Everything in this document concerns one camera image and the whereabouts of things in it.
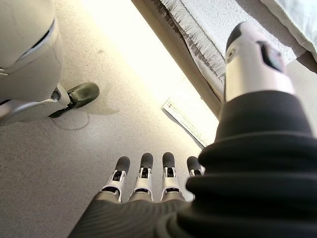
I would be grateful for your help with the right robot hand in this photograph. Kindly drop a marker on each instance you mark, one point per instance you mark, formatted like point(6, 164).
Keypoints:
point(247, 173)

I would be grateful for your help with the white duvet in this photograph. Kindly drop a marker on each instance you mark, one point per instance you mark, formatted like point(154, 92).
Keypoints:
point(297, 17)

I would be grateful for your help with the white fringed textured blanket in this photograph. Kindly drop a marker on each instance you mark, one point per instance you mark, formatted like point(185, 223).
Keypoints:
point(213, 24)

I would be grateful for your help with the right dark robot foot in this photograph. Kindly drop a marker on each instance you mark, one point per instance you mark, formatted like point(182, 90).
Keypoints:
point(81, 94)

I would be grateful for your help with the right silver robot leg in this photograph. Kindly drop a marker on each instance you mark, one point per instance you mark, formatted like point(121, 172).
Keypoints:
point(27, 62)

